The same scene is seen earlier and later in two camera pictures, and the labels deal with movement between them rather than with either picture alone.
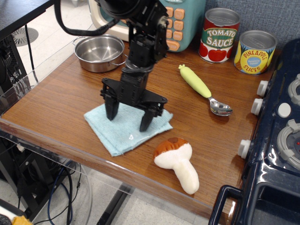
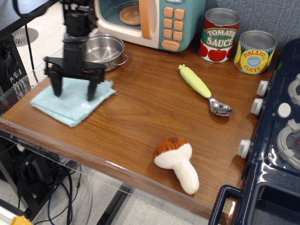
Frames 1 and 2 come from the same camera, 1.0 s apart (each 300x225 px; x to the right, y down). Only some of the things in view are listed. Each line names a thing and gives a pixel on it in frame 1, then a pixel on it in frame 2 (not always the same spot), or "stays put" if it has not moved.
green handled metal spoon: [216, 106] stays put
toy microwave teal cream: [185, 30] stays put
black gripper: [131, 90] to [73, 65]
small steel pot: [99, 53] stays put
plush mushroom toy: [174, 153] stays put
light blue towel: [123, 132] to [92, 88]
